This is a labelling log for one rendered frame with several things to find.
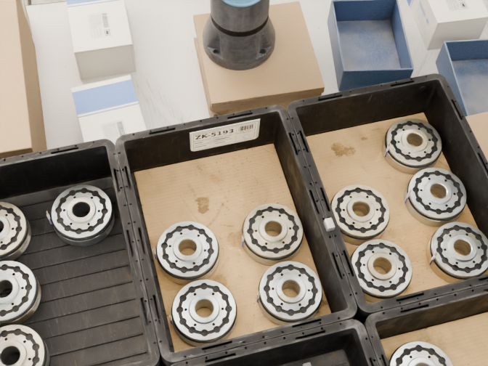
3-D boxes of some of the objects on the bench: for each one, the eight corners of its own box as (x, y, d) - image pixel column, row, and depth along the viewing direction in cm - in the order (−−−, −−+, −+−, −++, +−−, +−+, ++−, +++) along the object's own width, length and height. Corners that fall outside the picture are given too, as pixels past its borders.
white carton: (400, -15, 174) (409, -44, 166) (448, -20, 175) (459, -49, 168) (426, 50, 164) (437, 22, 156) (476, 43, 166) (489, 16, 158)
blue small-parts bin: (434, 61, 163) (443, 41, 157) (499, 57, 164) (510, 36, 158) (457, 136, 153) (467, 117, 147) (526, 131, 154) (539, 112, 148)
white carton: (70, 11, 166) (63, -18, 158) (123, 3, 168) (118, -26, 160) (80, 80, 156) (73, 52, 148) (136, 71, 158) (132, 43, 150)
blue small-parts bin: (327, 21, 167) (331, -1, 161) (391, 19, 168) (397, -2, 162) (338, 91, 158) (343, 71, 151) (406, 89, 159) (414, 69, 152)
